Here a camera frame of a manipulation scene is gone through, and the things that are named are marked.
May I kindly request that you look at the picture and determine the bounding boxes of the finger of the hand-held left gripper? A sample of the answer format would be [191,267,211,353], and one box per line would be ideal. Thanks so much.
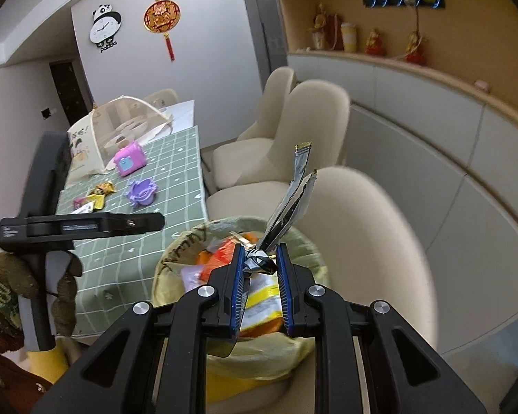
[26,212,165,239]

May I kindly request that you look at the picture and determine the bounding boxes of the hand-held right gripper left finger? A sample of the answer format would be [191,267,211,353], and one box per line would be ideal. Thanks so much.
[30,244,249,414]

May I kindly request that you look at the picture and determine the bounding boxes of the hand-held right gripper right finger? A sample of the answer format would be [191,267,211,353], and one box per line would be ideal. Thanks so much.
[276,243,488,414]

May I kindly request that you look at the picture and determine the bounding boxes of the orange plastic bag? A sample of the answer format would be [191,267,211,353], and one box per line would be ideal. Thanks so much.
[197,232,262,285]

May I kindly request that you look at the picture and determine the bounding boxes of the bin with yellow liner bag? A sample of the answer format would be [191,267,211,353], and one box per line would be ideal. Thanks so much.
[152,218,331,404]

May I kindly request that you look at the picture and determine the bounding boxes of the silver wrapper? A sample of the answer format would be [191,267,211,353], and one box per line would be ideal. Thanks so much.
[243,141,319,274]

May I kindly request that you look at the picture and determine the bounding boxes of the person's left forearm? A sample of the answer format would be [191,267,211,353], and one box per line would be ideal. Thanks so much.
[0,310,55,397]

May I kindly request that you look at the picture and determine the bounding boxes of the person's left hand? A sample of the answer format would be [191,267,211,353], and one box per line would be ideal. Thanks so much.
[0,248,84,346]

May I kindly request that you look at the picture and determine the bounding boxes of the yellow white packet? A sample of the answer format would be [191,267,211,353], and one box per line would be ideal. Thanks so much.
[240,274,286,335]

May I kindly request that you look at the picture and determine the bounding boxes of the green checked tablecloth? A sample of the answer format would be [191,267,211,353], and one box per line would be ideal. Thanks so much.
[54,125,210,339]

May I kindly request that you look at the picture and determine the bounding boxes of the purple plastic toy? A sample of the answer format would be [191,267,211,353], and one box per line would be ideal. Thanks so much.
[126,178,159,205]

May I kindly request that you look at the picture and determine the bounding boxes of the gold snack wrapper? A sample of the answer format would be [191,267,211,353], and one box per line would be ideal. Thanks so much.
[88,180,116,199]

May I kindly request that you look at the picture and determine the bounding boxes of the pale purple packet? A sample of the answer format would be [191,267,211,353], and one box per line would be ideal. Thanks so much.
[180,265,205,292]

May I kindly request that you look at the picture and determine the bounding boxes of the pink toy box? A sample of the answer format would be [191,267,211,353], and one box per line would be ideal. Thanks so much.
[113,141,147,177]

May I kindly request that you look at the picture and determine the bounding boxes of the dark door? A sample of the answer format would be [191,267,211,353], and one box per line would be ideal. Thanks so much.
[49,60,93,132]

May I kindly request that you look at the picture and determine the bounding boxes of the beige mesh food cover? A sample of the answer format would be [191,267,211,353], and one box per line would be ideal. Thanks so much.
[66,96,174,177]

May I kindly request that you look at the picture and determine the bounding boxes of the beige upholstered chair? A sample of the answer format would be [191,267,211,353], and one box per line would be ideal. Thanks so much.
[207,167,438,354]
[211,80,351,191]
[237,67,297,142]

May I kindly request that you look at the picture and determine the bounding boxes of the yellow plastic object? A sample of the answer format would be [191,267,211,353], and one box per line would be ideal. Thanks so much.
[28,347,72,386]

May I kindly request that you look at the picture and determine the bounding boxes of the red gold knot ornament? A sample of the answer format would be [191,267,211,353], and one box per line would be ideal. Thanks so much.
[144,0,183,62]

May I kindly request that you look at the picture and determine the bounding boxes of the white low cabinet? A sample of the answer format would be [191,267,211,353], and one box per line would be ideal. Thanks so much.
[287,54,518,356]

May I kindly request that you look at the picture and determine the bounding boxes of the yellow cup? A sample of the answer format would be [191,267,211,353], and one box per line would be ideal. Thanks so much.
[341,22,358,52]

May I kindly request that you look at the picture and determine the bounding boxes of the red gold figurine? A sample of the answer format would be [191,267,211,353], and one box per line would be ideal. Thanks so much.
[365,29,387,57]
[308,3,344,51]
[406,30,428,65]

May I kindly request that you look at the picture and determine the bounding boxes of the panda wall clock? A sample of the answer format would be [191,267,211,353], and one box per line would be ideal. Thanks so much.
[90,3,122,52]

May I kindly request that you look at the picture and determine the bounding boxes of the wooden wall shelf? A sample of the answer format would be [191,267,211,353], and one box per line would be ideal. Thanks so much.
[270,0,518,108]

